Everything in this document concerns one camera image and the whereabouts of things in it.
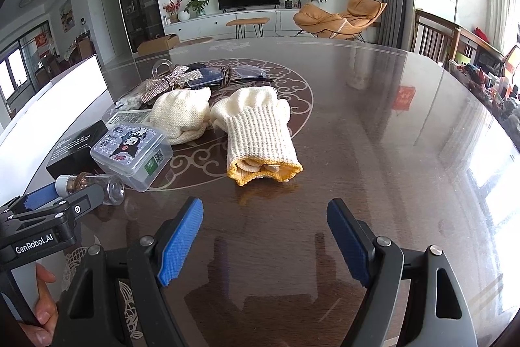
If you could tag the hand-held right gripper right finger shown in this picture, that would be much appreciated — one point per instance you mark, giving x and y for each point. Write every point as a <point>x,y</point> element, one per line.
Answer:
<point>349,241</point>

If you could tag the cluttered side shelf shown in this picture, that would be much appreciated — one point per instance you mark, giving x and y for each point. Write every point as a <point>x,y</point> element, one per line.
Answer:
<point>487,78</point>

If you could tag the framed painting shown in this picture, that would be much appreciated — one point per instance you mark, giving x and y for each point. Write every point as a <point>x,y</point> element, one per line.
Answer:
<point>67,15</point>

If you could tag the white power bank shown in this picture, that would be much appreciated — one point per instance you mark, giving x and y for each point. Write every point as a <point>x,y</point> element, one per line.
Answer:
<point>126,117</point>

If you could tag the orange lounge chair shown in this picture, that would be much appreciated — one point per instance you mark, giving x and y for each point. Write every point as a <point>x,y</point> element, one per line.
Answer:
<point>321,19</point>

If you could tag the cotton swab pack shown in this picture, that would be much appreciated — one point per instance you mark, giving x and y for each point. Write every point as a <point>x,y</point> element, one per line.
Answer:
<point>130,101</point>

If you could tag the red flower vase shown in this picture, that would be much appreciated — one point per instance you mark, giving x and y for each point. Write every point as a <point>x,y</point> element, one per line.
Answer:
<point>172,7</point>

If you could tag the clear glasses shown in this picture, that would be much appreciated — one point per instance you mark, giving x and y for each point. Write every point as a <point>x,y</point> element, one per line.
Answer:
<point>252,72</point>

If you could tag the red window decoration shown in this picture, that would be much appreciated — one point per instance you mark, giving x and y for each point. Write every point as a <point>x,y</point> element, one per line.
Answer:
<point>40,40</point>

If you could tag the wooden dining chair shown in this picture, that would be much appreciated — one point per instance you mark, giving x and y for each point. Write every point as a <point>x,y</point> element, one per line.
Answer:
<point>86,48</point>

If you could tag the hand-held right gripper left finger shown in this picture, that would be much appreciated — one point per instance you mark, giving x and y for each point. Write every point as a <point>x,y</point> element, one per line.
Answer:
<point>183,241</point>

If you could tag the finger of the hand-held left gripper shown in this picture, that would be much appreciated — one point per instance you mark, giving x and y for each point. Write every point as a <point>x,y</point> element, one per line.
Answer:
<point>83,200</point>
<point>40,196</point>

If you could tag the cream knit glove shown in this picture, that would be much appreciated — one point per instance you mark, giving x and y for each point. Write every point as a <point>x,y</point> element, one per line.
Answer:
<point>178,115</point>
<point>260,135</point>

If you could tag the green potted plant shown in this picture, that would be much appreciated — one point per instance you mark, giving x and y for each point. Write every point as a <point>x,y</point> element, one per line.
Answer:
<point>198,3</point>

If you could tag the orange padded bench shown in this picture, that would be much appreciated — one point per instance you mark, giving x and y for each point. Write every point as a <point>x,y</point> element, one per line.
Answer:
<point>248,21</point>

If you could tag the white television cabinet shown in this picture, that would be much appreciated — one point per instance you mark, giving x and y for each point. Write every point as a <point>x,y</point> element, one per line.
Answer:
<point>203,24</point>

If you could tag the clear cartoon-print floss box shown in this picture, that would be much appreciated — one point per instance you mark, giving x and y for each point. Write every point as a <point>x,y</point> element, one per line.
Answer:
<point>130,156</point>

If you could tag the white door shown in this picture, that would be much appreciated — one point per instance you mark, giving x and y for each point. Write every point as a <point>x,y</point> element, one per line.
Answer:
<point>107,17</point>

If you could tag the beige oval floor tray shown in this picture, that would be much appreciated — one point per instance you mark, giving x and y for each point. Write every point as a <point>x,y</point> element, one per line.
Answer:
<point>197,41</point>

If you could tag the rhinestone bow hair claw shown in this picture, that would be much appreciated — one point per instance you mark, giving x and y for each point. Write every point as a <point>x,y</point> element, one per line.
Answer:
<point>162,87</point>

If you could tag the dark blue hair accessory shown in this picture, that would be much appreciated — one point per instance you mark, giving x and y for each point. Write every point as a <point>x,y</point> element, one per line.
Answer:
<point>212,75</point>

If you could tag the small glass vial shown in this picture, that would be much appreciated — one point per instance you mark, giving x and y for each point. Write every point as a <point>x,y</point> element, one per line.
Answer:
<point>109,188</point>

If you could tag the white round vase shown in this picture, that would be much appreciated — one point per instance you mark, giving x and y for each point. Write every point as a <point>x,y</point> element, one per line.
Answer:
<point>183,16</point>

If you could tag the black cardboard box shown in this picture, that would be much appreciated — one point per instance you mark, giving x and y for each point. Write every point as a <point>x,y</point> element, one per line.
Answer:
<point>73,152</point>

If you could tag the person's left hand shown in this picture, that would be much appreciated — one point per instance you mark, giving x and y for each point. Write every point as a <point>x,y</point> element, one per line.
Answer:
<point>42,314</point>

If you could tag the black hair scrunchie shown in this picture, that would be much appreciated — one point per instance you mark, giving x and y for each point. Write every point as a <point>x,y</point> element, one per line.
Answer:
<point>197,66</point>

